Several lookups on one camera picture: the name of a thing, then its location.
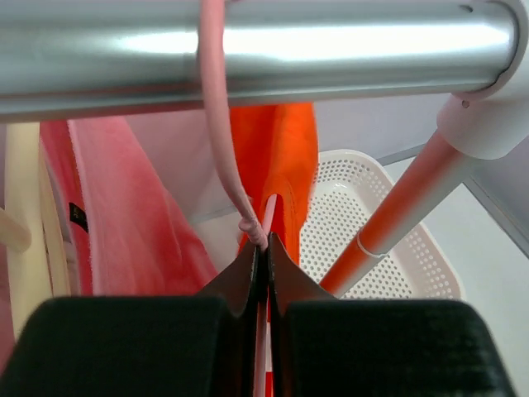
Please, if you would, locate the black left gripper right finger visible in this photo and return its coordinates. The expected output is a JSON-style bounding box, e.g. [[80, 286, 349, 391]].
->
[[268, 235, 515, 396]]

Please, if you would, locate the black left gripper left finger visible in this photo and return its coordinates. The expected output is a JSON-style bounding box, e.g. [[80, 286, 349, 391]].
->
[[1, 245, 260, 396]]

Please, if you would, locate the pink wire hanger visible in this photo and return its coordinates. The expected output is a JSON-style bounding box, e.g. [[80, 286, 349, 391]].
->
[[198, 1, 268, 396]]

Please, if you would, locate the pink t shirt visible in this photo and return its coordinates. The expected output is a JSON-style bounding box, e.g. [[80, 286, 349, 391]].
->
[[39, 116, 220, 297]]

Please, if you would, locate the white t shirt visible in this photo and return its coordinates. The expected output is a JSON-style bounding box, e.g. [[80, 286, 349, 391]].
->
[[39, 144, 72, 297]]

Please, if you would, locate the orange t shirt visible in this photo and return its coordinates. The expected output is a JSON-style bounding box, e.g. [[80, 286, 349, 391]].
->
[[231, 103, 318, 264]]

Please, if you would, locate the cream wooden hanger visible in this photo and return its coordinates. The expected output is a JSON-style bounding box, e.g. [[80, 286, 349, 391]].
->
[[1, 122, 54, 337]]

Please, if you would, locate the white perforated plastic basket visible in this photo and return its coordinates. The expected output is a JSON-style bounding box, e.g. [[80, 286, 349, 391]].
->
[[298, 149, 465, 300]]

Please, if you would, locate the silver clothes rack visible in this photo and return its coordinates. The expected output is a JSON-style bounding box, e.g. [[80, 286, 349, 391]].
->
[[1, 1, 528, 295]]

